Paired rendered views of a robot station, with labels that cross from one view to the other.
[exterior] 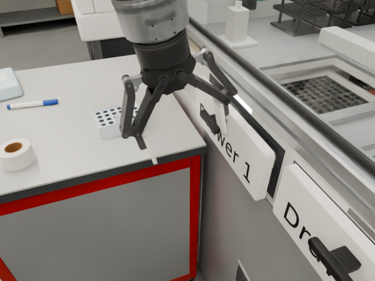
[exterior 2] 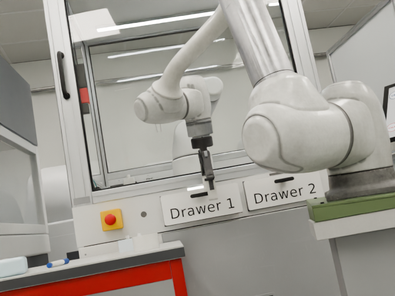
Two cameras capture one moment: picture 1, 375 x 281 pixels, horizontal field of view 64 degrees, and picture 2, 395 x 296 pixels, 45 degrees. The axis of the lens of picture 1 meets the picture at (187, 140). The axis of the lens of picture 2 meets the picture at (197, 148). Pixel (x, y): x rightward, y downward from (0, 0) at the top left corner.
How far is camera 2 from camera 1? 1.67 m
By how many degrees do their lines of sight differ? 84
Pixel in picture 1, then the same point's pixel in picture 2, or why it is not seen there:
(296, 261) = (269, 224)
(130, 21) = (208, 125)
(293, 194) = (254, 188)
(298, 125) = (237, 167)
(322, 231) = (270, 186)
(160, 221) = not seen: outside the picture
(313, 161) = (250, 172)
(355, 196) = not seen: hidden behind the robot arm
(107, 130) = not seen: hidden behind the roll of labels
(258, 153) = (233, 185)
